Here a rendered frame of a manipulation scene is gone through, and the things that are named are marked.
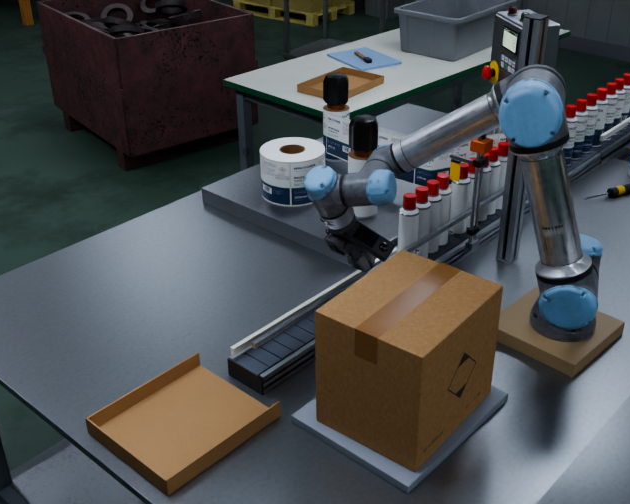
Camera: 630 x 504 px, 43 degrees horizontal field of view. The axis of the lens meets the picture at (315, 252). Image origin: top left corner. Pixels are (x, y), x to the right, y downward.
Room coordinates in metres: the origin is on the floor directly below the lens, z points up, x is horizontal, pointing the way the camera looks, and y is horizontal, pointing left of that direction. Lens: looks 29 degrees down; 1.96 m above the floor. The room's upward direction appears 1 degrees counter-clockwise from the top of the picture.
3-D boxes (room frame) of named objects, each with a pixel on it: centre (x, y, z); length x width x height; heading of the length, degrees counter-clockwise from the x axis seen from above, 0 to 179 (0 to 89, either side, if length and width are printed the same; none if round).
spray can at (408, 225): (1.84, -0.24, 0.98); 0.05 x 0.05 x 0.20
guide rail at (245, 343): (1.83, -0.18, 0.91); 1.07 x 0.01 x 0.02; 137
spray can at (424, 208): (1.88, -0.28, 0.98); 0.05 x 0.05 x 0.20
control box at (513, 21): (2.04, -0.54, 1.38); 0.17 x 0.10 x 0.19; 12
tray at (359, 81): (3.58, -0.13, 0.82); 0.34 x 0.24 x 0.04; 141
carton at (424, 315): (1.31, -0.18, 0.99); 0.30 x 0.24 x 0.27; 141
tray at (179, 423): (1.28, 0.27, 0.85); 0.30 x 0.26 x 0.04; 137
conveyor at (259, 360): (2.02, -0.40, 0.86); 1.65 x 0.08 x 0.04; 137
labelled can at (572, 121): (2.49, -0.83, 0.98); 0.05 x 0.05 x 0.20
